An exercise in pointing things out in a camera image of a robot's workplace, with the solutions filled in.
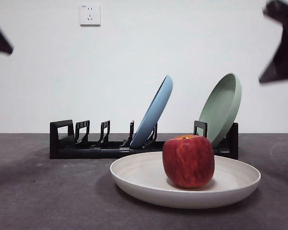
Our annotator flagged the red apple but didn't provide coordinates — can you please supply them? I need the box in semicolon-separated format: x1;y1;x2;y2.
162;134;215;188

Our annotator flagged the cream yellow plate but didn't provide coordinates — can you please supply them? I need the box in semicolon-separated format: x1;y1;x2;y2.
109;151;262;209

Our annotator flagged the green plate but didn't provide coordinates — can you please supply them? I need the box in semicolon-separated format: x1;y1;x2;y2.
198;73;242;147

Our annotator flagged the blue plate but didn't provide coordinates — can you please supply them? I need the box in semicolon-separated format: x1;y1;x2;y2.
130;74;173;149

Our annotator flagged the black plate rack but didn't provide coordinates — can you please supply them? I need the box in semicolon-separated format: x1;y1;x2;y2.
49;119;239;160

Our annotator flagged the white wall socket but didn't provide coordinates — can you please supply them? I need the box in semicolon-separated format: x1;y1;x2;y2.
80;3;101;26

